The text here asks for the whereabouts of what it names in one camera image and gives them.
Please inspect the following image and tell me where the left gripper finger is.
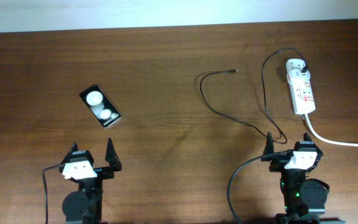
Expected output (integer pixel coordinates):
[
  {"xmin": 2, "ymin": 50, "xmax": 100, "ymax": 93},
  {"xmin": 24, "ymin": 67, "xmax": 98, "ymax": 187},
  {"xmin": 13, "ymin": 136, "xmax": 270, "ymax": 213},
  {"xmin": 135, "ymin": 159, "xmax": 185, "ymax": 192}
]
[
  {"xmin": 61, "ymin": 142, "xmax": 78, "ymax": 164},
  {"xmin": 105, "ymin": 138, "xmax": 122, "ymax": 172}
]

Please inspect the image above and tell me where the black smartphone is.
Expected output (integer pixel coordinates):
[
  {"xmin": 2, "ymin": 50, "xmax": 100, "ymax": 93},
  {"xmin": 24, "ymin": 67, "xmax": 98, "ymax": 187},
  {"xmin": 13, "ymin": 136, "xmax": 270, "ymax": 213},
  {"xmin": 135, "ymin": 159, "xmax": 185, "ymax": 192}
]
[{"xmin": 79, "ymin": 85, "xmax": 122, "ymax": 129}]

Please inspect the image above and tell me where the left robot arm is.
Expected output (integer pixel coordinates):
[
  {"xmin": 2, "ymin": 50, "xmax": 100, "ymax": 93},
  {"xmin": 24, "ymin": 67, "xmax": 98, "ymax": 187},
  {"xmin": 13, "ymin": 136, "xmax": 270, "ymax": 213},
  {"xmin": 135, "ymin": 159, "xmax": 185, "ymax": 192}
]
[{"xmin": 59, "ymin": 139, "xmax": 122, "ymax": 224}]

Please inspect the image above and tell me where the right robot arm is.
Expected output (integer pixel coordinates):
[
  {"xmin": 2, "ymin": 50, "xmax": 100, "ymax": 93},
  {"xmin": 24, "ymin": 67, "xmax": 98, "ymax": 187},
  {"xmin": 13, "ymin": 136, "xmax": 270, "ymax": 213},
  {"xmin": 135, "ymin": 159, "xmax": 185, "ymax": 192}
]
[{"xmin": 261, "ymin": 133, "xmax": 345, "ymax": 224}]

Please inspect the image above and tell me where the white power strip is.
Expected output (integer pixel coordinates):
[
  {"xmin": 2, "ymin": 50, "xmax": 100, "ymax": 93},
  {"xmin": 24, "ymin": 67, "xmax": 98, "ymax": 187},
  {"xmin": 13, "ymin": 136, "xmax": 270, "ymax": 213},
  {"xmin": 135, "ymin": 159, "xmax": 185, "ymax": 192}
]
[{"xmin": 287, "ymin": 75, "xmax": 316, "ymax": 115}]

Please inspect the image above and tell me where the white power strip cord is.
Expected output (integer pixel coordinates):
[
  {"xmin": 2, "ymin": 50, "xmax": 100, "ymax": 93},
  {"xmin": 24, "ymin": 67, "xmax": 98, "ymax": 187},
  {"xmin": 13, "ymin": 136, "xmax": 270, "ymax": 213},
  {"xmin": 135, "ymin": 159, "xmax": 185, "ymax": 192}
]
[{"xmin": 302, "ymin": 113, "xmax": 358, "ymax": 149}]

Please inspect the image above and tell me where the black USB charging cable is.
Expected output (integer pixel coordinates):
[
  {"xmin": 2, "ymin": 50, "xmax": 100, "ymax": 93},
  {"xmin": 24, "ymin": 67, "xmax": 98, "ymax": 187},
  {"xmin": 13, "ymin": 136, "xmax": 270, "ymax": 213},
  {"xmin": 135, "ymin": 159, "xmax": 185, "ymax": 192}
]
[{"xmin": 200, "ymin": 47, "xmax": 309, "ymax": 145}]

